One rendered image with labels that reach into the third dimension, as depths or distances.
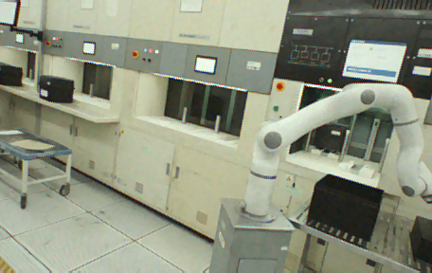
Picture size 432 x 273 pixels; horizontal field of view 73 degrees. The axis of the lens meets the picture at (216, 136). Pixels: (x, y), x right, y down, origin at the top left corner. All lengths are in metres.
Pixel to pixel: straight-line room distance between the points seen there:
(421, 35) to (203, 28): 1.41
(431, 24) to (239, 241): 1.46
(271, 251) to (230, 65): 1.35
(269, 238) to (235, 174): 0.96
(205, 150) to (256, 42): 0.90
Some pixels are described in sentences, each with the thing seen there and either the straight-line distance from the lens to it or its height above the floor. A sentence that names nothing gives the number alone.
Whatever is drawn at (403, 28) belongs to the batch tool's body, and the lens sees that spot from 1.94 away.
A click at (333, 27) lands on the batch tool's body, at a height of 1.74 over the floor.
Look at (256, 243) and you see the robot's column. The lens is 1.32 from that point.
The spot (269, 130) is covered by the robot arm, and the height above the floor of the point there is 1.16.
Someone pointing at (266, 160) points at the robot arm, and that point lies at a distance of 1.29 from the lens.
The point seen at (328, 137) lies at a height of 1.02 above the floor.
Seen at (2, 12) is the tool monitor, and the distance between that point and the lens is 3.96.
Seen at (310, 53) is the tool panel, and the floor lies 1.58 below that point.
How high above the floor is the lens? 1.33
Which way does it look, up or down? 11 degrees down
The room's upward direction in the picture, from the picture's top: 10 degrees clockwise
